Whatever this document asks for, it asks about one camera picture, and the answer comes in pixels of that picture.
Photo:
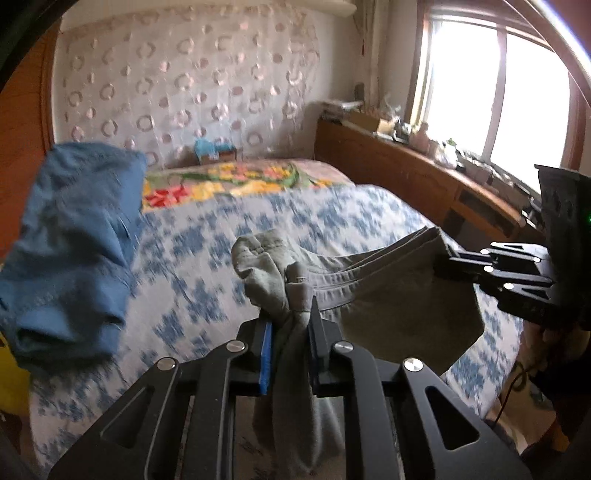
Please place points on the folded blue jeans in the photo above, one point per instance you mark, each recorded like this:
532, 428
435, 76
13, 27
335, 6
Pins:
67, 278

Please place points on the checked window curtain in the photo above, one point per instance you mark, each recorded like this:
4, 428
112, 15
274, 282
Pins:
369, 18

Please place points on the cardboard box on cabinet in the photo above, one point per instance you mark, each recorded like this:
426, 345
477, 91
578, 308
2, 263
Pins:
371, 123

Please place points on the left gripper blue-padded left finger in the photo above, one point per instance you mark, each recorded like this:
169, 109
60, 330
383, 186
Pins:
253, 366

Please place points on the pink bottle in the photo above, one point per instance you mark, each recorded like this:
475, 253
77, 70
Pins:
420, 140

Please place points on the stack of papers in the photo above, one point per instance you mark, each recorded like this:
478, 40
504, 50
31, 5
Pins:
338, 110

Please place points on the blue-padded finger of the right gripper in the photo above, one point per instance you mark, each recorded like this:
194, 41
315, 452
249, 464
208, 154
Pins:
501, 253

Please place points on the pink circle-pattern curtain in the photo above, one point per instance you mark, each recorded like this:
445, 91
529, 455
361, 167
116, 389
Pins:
161, 79

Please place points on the person's right hand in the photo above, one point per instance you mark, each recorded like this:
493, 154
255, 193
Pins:
539, 348

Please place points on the box with blue cloth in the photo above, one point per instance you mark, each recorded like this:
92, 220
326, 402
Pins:
208, 152

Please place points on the brown wooden wardrobe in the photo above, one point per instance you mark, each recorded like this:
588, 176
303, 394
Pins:
26, 131

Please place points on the window with wooden frame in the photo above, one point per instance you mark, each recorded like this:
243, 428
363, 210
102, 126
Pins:
492, 83

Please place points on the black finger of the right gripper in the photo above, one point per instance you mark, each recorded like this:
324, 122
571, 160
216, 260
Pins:
524, 279

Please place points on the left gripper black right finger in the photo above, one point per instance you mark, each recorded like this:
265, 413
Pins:
328, 351

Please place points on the white wall air conditioner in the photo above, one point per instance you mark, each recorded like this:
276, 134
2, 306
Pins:
339, 8

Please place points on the grey-green pants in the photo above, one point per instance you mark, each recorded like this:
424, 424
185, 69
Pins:
389, 301

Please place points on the colourful floral blanket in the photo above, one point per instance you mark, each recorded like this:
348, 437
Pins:
174, 187

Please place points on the small potted plant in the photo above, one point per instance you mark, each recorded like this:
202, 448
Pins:
448, 156

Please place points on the yellow plush toy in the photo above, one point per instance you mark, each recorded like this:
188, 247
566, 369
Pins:
14, 384

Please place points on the wooden sideboard cabinet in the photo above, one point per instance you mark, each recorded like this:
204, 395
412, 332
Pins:
465, 210

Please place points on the blue floral bed sheet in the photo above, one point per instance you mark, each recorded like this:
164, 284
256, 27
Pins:
187, 299

